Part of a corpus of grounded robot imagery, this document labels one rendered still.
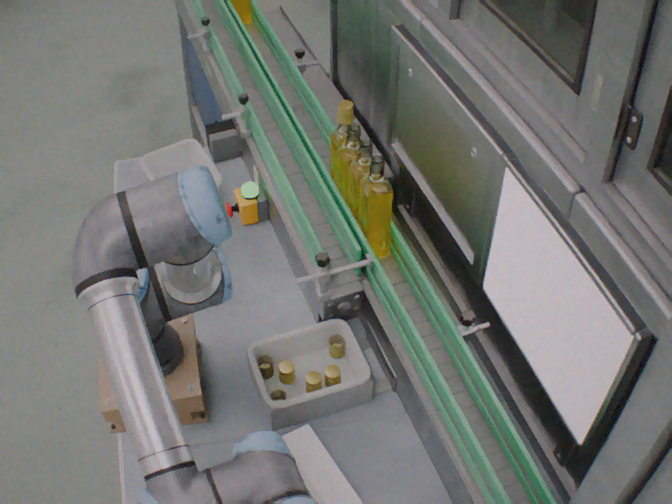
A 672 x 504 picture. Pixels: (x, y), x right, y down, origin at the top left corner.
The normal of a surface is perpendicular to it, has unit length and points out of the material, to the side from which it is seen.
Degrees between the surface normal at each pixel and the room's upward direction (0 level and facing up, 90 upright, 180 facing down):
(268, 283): 0
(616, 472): 90
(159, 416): 32
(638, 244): 90
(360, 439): 0
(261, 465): 5
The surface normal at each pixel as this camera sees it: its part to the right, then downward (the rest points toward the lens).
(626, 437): -0.94, 0.25
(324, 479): 0.00, -0.69
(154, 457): -0.14, -0.24
